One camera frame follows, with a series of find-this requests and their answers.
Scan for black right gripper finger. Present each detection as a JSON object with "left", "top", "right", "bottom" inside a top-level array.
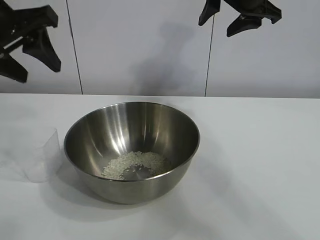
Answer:
[
  {"left": 226, "top": 14, "right": 263, "bottom": 38},
  {"left": 198, "top": 0, "right": 222, "bottom": 26}
]

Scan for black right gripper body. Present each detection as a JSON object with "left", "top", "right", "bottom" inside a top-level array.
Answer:
[{"left": 223, "top": 0, "right": 283, "bottom": 25}]

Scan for stainless steel mixing bowl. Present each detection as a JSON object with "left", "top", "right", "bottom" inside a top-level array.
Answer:
[{"left": 63, "top": 101, "right": 202, "bottom": 205}]

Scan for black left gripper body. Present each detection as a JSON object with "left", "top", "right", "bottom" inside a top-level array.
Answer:
[{"left": 0, "top": 4, "right": 59, "bottom": 55}]

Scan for white rice grains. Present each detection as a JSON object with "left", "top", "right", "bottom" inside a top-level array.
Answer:
[{"left": 102, "top": 151, "right": 171, "bottom": 180}]

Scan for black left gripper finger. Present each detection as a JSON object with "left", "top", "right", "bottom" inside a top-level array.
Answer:
[
  {"left": 22, "top": 31, "right": 62, "bottom": 73},
  {"left": 0, "top": 53, "right": 28, "bottom": 83}
]

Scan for clear plastic measuring cup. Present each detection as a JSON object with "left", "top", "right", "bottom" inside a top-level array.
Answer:
[{"left": 0, "top": 127, "right": 60, "bottom": 185}]

